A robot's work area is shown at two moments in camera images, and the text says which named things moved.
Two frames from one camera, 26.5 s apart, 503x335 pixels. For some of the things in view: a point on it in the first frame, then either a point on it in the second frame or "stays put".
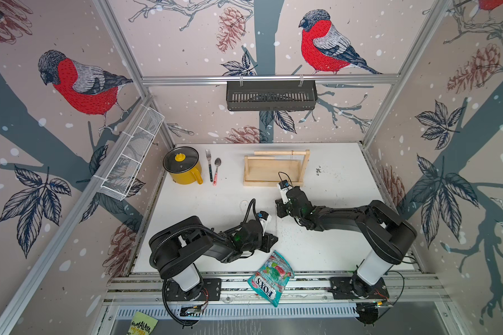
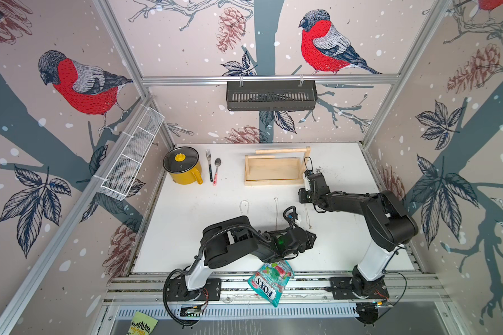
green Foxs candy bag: (271, 280) stays put
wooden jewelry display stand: (267, 168) stays put
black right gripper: (281, 211) to (302, 195)
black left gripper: (267, 247) to (309, 241)
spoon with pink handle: (217, 162) stays put
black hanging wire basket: (271, 95) stays put
